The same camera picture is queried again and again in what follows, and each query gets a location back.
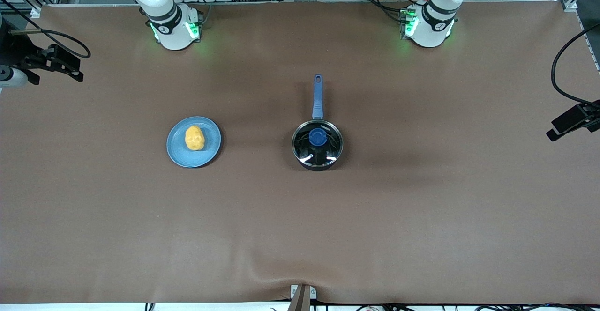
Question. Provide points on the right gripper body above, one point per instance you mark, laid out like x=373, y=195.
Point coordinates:
x=14, y=52

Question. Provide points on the yellow potato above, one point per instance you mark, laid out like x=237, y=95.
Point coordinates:
x=194, y=138

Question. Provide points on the glass lid with blue knob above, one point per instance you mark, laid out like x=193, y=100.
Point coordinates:
x=318, y=137

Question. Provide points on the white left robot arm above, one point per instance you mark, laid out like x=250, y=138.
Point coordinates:
x=429, y=34

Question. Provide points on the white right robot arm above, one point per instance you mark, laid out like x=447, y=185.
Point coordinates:
x=173, y=34

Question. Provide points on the blue round plate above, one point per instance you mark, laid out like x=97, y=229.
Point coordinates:
x=180, y=154

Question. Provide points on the brown table mat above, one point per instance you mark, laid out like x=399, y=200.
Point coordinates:
x=300, y=231

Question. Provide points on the metal table edge bracket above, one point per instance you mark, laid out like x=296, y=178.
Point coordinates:
x=302, y=297

